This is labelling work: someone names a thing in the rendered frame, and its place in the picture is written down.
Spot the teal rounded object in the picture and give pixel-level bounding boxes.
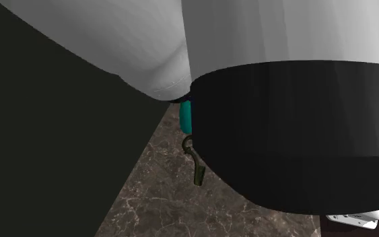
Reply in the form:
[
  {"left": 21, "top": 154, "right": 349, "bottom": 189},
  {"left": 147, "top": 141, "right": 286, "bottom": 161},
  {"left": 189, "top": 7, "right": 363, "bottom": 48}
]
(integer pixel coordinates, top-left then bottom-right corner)
[{"left": 178, "top": 100, "right": 193, "bottom": 135}]

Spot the dark olive metal tool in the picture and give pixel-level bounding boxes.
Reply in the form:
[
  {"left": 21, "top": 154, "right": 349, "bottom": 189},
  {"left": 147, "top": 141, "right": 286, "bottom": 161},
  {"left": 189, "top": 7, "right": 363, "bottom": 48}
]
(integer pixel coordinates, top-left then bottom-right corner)
[{"left": 181, "top": 134, "right": 207, "bottom": 187}]

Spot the dark robot stand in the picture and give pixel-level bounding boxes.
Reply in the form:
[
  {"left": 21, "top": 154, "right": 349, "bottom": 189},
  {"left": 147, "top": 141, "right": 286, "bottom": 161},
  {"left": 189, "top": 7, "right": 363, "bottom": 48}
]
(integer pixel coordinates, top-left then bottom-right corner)
[{"left": 319, "top": 212, "right": 379, "bottom": 237}]

